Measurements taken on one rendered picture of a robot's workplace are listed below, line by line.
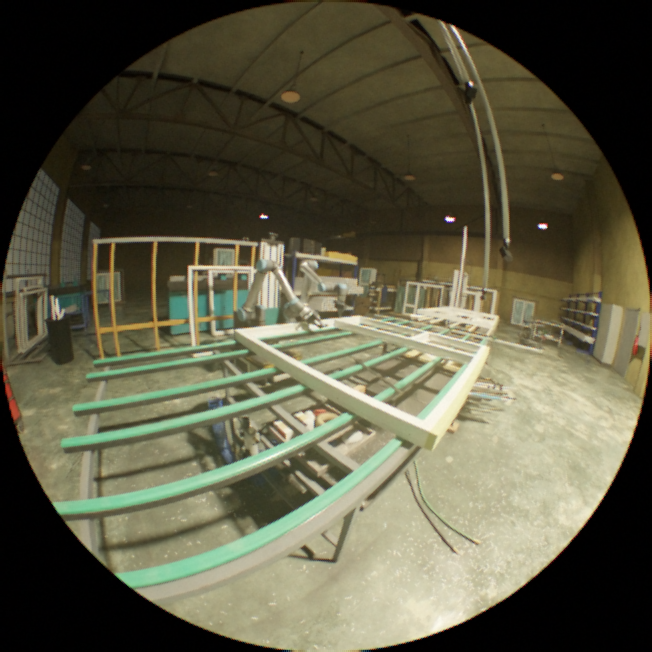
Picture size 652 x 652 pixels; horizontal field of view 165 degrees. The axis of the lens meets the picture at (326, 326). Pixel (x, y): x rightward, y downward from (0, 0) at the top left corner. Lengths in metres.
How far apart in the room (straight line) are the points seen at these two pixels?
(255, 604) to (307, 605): 0.24
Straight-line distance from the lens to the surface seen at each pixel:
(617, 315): 10.15
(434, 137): 11.70
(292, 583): 1.38
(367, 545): 1.49
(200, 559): 0.54
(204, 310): 5.33
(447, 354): 1.73
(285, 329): 1.91
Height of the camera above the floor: 1.35
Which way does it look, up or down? 12 degrees down
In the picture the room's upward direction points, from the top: 4 degrees clockwise
